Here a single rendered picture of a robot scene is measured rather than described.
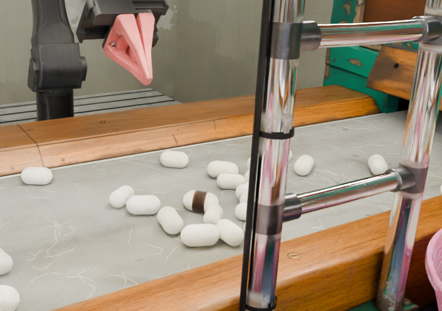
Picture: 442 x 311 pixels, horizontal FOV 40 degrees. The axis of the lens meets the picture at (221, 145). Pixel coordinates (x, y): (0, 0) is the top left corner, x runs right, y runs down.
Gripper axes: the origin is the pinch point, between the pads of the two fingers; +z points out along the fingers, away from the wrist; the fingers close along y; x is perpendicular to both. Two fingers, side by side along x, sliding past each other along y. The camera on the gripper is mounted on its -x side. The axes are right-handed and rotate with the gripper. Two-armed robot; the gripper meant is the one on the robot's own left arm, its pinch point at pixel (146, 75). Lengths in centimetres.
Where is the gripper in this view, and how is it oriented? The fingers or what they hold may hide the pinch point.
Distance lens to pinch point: 70.5
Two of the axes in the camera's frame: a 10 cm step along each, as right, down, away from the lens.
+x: -4.0, 5.1, 7.6
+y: 8.3, -1.4, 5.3
